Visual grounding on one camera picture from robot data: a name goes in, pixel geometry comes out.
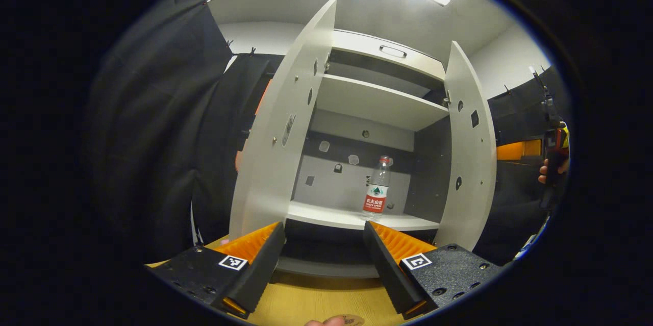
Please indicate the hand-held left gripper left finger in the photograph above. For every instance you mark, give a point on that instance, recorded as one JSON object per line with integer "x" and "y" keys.
{"x": 260, "y": 275}

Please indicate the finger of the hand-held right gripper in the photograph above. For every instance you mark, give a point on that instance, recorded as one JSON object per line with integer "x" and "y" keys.
{"x": 518, "y": 150}

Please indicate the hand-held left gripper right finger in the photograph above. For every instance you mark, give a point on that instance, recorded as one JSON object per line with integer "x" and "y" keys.
{"x": 390, "y": 275}

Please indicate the white cabinet door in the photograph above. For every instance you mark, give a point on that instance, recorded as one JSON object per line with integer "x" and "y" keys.
{"x": 275, "y": 162}
{"x": 469, "y": 162}

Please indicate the clear water bottle red label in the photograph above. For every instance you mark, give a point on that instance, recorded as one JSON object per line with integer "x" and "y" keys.
{"x": 376, "y": 203}

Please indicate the black backdrop cloth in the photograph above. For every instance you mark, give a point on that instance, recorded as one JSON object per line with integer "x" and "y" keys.
{"x": 153, "y": 137}
{"x": 510, "y": 203}

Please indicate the round wooden coaster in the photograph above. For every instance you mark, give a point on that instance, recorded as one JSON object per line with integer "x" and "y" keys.
{"x": 355, "y": 320}

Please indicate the white side table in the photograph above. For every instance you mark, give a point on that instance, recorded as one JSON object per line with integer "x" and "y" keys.
{"x": 525, "y": 247}

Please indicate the white cabinet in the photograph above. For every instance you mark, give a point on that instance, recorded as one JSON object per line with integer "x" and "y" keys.
{"x": 377, "y": 101}

